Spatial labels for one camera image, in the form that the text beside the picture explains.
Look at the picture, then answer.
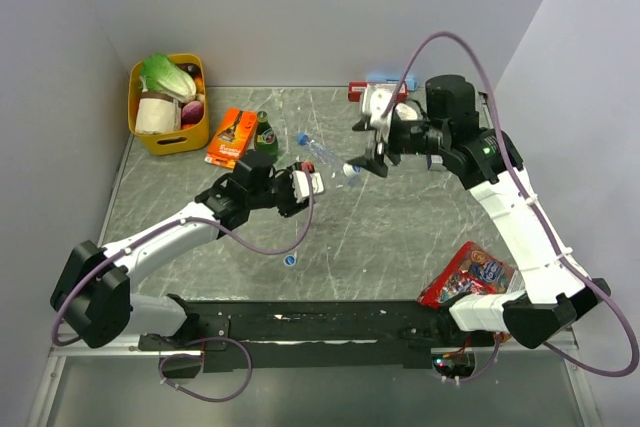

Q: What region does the blue white bottle cap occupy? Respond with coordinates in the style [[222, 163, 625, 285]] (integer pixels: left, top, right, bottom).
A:
[[342, 163, 362, 178], [283, 254, 296, 267]]

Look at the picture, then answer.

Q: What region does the clear plastic bottle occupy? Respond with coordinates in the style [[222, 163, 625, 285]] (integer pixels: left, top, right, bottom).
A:
[[321, 170, 362, 192], [302, 134, 345, 172]]

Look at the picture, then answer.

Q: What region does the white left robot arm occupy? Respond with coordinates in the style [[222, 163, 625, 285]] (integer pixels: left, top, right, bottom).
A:
[[50, 150, 324, 349]]

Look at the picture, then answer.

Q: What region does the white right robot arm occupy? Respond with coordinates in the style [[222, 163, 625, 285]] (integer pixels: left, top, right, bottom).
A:
[[351, 75, 600, 349]]

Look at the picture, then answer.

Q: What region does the green glass bottle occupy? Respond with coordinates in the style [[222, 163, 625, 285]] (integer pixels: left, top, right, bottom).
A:
[[254, 111, 279, 160]]

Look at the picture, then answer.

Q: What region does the toilet paper roll blue wrapper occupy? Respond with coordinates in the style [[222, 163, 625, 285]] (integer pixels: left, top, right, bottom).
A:
[[393, 103, 421, 121]]

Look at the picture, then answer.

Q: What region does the silver toothpaste box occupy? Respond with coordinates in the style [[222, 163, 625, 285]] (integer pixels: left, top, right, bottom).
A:
[[427, 155, 446, 172]]

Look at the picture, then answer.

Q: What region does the red rectangular box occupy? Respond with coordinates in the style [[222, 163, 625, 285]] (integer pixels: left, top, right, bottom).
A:
[[347, 81, 369, 102]]

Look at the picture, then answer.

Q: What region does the light blue packet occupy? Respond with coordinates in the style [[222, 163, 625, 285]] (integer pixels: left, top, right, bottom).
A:
[[365, 73, 419, 92]]

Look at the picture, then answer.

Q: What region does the orange razor box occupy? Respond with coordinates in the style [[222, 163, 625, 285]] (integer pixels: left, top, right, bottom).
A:
[[204, 108, 257, 170]]

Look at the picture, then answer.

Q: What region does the yellow plastic basket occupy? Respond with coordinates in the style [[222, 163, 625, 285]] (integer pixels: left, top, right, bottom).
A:
[[128, 54, 210, 155]]

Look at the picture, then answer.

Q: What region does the red onion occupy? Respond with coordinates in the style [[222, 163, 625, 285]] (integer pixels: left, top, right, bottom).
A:
[[181, 100, 204, 127]]

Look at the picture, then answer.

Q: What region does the white paper wrapped package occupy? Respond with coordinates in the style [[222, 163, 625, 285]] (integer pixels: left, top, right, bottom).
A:
[[135, 91, 181, 135]]

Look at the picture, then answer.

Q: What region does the red snack bag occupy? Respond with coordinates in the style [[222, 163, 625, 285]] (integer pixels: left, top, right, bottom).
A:
[[417, 241, 524, 308]]

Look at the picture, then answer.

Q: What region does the toy napa cabbage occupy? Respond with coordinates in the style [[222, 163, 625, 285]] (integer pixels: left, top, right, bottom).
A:
[[139, 53, 197, 104]]

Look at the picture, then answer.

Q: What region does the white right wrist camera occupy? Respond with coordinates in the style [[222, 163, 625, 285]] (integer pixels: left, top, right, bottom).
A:
[[359, 83, 398, 143]]

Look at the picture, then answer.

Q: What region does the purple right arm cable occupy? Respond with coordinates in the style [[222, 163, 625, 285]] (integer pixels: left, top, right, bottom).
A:
[[382, 30, 640, 377]]

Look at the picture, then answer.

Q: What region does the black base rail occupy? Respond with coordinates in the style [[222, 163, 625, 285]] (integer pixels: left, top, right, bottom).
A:
[[138, 300, 494, 373]]

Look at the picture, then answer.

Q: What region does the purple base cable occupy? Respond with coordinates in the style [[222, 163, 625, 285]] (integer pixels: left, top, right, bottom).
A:
[[158, 336, 253, 403]]

